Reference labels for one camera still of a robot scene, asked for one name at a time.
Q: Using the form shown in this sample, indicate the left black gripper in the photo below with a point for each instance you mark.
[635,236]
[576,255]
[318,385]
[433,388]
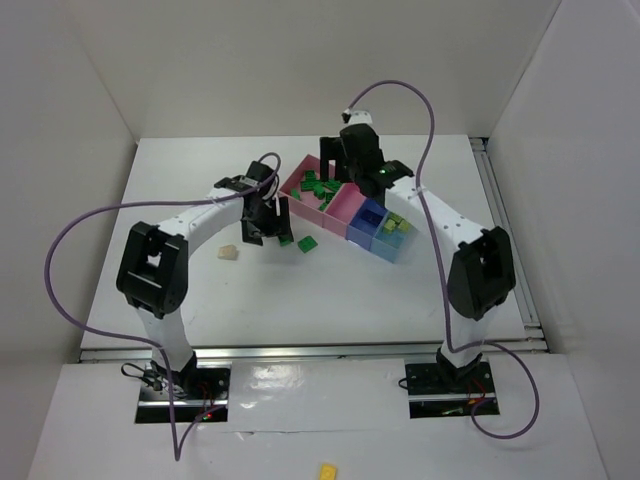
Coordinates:
[267,220]

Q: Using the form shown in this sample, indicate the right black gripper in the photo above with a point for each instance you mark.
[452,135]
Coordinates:
[339,148]

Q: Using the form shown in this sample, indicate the long green lego brick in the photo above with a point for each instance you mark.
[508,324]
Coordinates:
[307,186]

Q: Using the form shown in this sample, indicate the pink and blue sorting tray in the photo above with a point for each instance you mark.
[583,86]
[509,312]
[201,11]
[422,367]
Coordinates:
[343,214]

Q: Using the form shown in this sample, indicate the dark blue lego brick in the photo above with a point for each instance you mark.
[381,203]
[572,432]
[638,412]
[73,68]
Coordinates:
[371,217]

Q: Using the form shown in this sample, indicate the small yellow-green lego brick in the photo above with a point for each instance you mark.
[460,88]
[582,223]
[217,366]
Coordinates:
[404,226]

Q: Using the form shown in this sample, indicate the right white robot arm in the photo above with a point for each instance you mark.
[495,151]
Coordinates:
[475,264]

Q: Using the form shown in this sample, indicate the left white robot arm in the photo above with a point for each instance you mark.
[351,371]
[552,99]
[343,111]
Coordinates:
[154,270]

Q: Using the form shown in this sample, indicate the beige lego brick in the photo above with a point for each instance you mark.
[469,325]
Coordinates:
[228,252]

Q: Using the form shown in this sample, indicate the yellow lego brick foreground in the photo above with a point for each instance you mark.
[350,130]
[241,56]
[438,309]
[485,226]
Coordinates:
[328,472]

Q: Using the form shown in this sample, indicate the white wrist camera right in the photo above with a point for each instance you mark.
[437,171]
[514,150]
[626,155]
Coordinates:
[351,116]

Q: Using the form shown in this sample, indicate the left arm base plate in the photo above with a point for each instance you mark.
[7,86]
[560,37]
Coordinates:
[210,393]

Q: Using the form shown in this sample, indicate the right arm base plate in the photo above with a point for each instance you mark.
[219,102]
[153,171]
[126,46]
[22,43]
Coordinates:
[429,396]

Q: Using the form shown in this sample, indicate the aluminium rail front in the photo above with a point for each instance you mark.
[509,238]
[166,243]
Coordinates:
[272,352]

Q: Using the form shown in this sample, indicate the aluminium rail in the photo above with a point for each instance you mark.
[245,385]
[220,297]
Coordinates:
[535,340]
[272,352]

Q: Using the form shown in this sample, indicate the aluminium rail right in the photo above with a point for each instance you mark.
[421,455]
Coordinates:
[535,340]

